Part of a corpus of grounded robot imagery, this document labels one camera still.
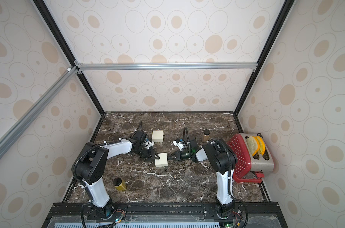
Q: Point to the horizontal aluminium frame bar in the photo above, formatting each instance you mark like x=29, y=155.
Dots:
x=169, y=66

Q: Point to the yellow bread slice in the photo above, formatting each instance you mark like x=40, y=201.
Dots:
x=262, y=145

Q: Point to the red perforated rack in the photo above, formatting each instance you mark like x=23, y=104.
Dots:
x=243, y=165

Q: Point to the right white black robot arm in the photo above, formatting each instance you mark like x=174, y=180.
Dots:
x=222, y=160

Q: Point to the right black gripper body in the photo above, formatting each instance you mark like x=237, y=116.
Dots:
x=180, y=154

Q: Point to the yellow jar black lid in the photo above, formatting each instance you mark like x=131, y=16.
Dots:
x=119, y=184

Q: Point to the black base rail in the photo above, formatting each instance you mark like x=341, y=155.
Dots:
x=166, y=215

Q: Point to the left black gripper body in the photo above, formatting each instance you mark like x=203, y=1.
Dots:
x=146, y=154

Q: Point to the cream drawer jewelry box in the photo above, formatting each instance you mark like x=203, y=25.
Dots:
x=158, y=136

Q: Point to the brown spice bottle black cap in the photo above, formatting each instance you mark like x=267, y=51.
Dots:
x=206, y=136

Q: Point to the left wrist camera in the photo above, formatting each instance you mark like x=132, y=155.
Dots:
x=148, y=143

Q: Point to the left diagonal aluminium bar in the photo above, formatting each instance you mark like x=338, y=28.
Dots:
x=20, y=126

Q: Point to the pale bread slice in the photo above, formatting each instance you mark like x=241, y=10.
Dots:
x=253, y=145

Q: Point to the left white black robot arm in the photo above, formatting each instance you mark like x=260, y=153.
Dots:
x=89, y=166

